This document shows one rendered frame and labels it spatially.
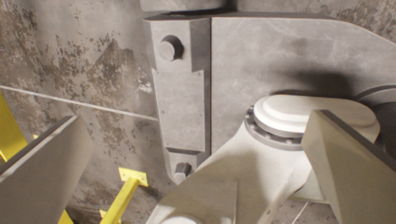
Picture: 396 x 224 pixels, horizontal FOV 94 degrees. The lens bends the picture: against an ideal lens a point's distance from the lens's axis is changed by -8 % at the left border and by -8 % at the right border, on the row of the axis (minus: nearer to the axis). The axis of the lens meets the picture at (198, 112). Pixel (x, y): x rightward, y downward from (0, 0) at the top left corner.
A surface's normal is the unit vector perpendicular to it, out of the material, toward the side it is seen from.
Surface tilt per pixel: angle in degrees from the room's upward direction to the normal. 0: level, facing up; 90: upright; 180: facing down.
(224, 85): 0
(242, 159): 90
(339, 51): 0
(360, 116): 90
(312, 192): 90
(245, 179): 90
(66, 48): 0
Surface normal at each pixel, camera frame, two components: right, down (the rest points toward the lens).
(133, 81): -0.21, 0.52
